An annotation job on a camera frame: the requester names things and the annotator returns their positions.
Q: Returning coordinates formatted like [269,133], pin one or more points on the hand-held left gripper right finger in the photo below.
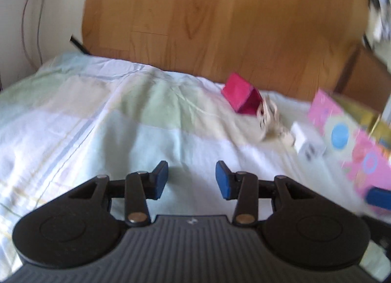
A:
[224,179]

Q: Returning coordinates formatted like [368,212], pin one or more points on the pastel striped blanket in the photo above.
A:
[91,124]

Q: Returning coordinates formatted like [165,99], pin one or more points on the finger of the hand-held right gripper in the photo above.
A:
[378,199]

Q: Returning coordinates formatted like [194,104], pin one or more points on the magenta small box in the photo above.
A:
[241,96]

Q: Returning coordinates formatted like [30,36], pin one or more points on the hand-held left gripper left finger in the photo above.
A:
[159,179]

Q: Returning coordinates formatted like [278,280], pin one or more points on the pink tin box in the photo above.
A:
[348,142]

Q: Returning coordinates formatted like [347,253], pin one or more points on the white charger plug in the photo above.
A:
[308,145]

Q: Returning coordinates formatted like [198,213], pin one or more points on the black tape strip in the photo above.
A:
[77,45]

